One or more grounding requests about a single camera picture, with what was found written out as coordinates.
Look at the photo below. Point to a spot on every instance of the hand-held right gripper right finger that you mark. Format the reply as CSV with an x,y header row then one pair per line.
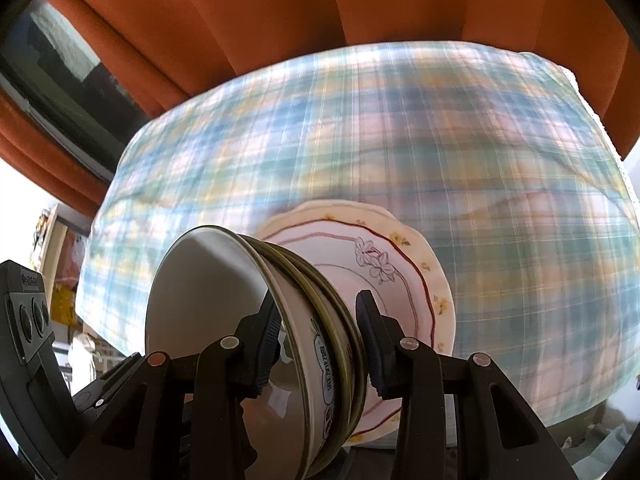
x,y
375,350

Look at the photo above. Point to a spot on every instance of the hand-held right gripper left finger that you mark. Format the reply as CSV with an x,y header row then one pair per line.
x,y
267,345

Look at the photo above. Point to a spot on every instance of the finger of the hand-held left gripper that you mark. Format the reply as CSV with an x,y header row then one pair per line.
x,y
107,385

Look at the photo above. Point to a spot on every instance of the white plate with red rim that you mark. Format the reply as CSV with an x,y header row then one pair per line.
x,y
441,320

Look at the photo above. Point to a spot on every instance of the round yellow flower plate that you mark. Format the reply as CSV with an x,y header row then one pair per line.
x,y
330,205

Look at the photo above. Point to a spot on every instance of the white shelf unit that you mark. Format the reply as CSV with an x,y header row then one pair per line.
x,y
62,240

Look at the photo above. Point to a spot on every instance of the orange curtain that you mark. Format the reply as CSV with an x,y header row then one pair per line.
x,y
50,170
300,10

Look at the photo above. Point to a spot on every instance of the pastel plaid tablecloth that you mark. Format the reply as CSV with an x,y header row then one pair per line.
x,y
450,135

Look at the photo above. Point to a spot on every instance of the pale green cloth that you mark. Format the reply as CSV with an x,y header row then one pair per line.
x,y
600,445

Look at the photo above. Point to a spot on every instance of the dark glass window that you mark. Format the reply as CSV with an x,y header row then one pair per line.
x,y
60,70

